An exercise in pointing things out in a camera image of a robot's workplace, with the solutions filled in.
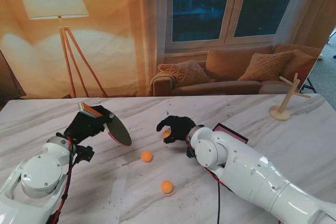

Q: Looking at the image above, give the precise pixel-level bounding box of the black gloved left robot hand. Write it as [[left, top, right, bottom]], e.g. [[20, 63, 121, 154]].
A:
[[64, 105, 115, 146]]

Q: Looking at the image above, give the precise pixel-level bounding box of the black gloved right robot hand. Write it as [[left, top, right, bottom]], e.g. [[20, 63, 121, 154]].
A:
[[156, 115, 200, 145]]

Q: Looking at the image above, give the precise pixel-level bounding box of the ping pong bat orange handle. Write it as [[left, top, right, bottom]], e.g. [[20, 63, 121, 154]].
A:
[[78, 102, 132, 146]]

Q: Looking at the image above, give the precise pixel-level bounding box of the black storage box pink inside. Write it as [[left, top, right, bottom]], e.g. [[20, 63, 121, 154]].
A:
[[212, 123, 249, 145]]

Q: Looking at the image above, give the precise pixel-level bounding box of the printed living room backdrop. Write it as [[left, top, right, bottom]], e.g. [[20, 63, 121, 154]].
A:
[[0, 0, 336, 101]]

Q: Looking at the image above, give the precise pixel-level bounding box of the wooden mug tree stand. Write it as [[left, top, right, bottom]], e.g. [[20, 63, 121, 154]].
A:
[[269, 73, 312, 122]]

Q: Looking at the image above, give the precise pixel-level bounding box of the black tripod stand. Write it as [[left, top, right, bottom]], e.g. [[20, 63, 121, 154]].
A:
[[301, 77, 317, 95]]

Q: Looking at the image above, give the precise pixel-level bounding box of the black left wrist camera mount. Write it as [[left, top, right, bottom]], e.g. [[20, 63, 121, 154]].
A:
[[75, 145, 95, 163]]

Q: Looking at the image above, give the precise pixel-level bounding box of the red black left arm cable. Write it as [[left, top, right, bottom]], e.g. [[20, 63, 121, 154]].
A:
[[47, 137, 79, 224]]

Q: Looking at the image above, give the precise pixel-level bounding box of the red black arm cable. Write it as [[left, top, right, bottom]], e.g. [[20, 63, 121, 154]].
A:
[[47, 137, 79, 224], [209, 171, 224, 224]]

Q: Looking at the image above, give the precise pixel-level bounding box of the red black right arm cable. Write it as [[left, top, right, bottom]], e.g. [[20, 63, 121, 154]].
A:
[[209, 171, 224, 224]]

